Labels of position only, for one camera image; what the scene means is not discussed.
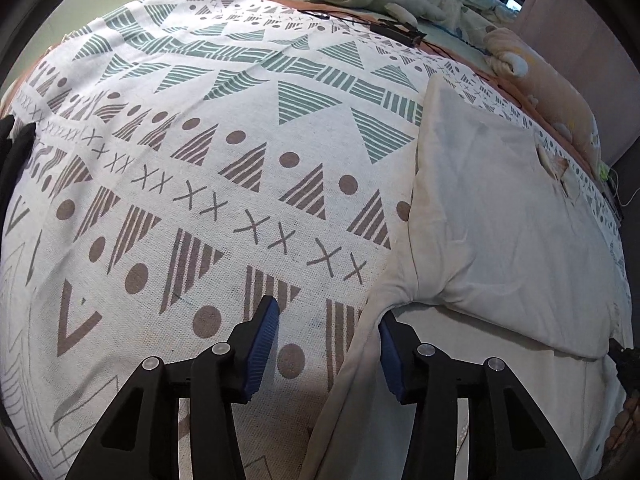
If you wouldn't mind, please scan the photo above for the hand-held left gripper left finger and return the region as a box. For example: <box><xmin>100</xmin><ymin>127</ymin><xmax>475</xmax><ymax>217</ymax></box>
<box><xmin>65</xmin><ymin>295</ymin><xmax>281</xmax><ymax>480</ymax></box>

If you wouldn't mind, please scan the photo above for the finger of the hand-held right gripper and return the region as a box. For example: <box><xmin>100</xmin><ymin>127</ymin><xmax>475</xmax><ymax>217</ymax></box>
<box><xmin>607</xmin><ymin>337</ymin><xmax>640</xmax><ymax>401</ymax></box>

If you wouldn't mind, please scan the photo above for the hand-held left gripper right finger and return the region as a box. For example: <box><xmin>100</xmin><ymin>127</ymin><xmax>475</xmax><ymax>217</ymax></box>
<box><xmin>377</xmin><ymin>316</ymin><xmax>583</xmax><ymax>480</ymax></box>

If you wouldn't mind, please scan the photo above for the beige garment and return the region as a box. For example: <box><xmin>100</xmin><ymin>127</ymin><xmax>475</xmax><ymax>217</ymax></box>
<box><xmin>300</xmin><ymin>75</ymin><xmax>636</xmax><ymax>480</ymax></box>

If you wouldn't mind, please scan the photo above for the person's right hand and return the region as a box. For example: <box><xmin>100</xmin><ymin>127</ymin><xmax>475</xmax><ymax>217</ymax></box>
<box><xmin>602</xmin><ymin>400</ymin><xmax>640</xmax><ymax>467</ymax></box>

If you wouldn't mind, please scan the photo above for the patterned white blanket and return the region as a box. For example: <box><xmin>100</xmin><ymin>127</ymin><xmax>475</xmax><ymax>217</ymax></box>
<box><xmin>0</xmin><ymin>0</ymin><xmax>631</xmax><ymax>480</ymax></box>

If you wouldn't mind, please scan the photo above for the peach printed pillow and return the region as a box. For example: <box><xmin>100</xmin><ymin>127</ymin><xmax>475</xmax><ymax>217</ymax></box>
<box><xmin>482</xmin><ymin>27</ymin><xmax>603</xmax><ymax>171</ymax></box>

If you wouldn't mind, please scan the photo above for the pink curtain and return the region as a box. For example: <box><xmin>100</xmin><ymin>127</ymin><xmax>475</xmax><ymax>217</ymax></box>
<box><xmin>515</xmin><ymin>0</ymin><xmax>631</xmax><ymax>161</ymax></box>

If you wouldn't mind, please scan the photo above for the black cable with device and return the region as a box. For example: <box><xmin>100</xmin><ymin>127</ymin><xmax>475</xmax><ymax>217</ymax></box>
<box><xmin>300</xmin><ymin>7</ymin><xmax>428</xmax><ymax>46</ymax></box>

